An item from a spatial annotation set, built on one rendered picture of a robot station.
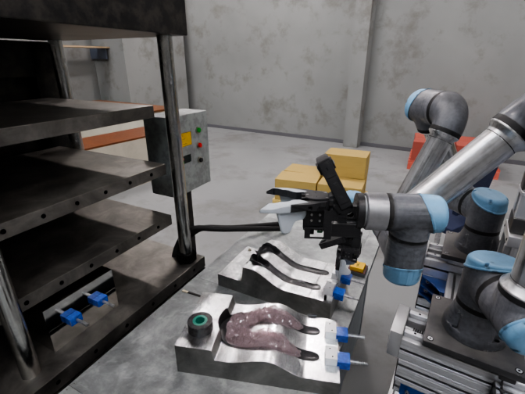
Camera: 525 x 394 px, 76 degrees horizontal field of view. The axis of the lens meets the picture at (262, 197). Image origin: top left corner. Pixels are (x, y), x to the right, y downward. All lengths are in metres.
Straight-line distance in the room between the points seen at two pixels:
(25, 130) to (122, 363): 0.78
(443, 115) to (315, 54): 6.79
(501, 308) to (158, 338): 1.03
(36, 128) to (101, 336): 0.75
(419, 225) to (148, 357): 0.96
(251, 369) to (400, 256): 0.60
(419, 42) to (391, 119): 1.46
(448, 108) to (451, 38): 6.10
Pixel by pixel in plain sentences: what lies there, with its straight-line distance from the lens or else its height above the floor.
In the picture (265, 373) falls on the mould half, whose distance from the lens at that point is 1.13.
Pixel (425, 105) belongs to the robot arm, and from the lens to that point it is 1.27.
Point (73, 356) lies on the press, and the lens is 1.41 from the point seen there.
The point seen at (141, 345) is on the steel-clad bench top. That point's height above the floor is 0.80.
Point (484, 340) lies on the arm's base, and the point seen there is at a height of 1.07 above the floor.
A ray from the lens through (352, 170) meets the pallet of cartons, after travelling 4.16.
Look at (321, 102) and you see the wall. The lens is 7.87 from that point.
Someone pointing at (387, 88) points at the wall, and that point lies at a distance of 7.44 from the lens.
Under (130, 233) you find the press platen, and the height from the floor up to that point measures 1.04.
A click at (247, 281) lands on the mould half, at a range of 1.43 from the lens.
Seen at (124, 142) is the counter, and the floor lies 0.67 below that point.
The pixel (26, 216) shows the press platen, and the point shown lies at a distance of 1.22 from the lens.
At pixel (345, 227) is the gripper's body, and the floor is 1.41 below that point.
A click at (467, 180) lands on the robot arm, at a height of 1.48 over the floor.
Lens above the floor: 1.71
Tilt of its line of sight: 22 degrees down
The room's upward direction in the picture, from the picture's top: straight up
